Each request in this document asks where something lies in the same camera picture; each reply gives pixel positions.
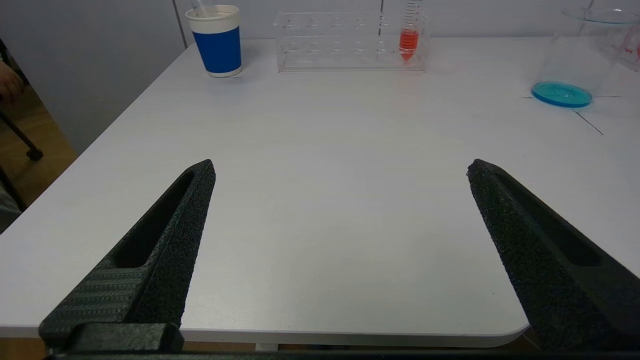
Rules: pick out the blue and white paper cup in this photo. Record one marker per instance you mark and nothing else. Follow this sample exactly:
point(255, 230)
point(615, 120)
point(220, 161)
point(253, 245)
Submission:
point(218, 50)

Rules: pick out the white table leg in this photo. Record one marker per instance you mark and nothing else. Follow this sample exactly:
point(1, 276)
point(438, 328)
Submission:
point(267, 346)

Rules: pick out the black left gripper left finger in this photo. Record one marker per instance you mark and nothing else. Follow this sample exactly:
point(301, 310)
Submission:
point(165, 260)

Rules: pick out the clear acrylic test tube rack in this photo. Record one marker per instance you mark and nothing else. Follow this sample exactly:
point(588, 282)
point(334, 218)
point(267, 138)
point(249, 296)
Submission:
point(345, 55)

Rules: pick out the test tube with blue pigment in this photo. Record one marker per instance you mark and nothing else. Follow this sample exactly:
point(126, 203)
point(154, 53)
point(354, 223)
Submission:
point(201, 7)

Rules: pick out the clear glass beaker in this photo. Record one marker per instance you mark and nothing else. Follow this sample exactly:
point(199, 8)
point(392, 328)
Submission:
point(562, 94)

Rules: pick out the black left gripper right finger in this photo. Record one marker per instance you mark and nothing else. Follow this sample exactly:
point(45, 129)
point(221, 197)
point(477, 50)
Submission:
point(540, 270)

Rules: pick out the test tube with red pigment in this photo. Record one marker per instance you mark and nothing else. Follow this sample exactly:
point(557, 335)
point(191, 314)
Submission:
point(409, 42)

